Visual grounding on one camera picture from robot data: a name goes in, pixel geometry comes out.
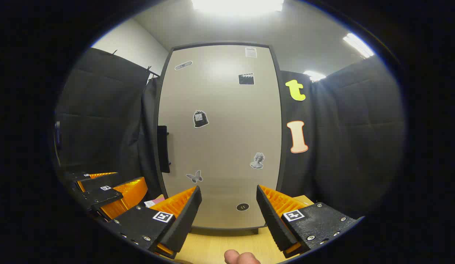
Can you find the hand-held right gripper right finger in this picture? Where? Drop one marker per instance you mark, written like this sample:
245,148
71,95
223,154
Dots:
273,223

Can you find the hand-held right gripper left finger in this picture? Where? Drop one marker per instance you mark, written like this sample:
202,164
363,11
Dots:
185,220

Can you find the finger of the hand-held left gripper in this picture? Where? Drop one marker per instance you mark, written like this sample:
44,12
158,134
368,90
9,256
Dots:
99,181
102,198

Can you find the beige cabinet door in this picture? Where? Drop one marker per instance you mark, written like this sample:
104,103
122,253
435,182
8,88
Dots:
220,128

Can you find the pink and white card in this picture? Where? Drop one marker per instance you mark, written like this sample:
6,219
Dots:
154,202

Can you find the black backdrop cloth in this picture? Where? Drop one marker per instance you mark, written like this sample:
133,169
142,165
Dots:
359,146

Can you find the small ceiling light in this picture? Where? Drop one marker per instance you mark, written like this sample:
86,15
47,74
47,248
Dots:
315,76

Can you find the long ceiling strip light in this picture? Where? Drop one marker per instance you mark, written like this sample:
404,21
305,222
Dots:
357,44

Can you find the large ceiling light panel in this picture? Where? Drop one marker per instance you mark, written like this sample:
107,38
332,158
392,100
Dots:
238,5

